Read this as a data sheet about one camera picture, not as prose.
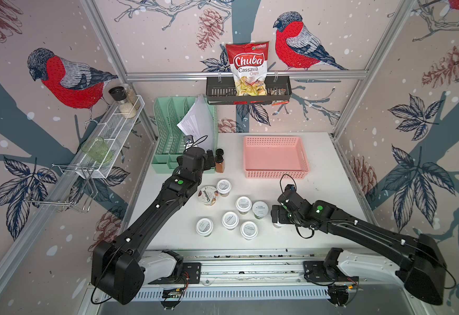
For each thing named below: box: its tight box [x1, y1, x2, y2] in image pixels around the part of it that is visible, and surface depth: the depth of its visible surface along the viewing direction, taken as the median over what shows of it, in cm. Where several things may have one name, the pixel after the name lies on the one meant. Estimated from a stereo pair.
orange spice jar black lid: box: [215, 161, 225, 174], surface depth 103 cm
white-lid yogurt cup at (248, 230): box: [239, 220, 259, 241], surface depth 79 cm
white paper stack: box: [177, 93, 215, 151], surface depth 97 cm
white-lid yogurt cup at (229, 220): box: [220, 211, 240, 231], surface depth 82 cm
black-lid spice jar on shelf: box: [108, 85, 138, 119], surface depth 83 cm
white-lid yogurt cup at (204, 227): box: [195, 217, 214, 238], surface depth 81 cm
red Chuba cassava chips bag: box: [225, 40, 270, 97], surface depth 83 cm
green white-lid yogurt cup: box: [251, 200, 269, 220], surface depth 86 cm
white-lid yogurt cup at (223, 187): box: [216, 179, 232, 198], surface depth 92 cm
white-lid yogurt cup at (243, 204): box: [235, 195, 253, 215], surface depth 87 cm
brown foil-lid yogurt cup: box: [197, 185, 220, 207], surface depth 92 cm
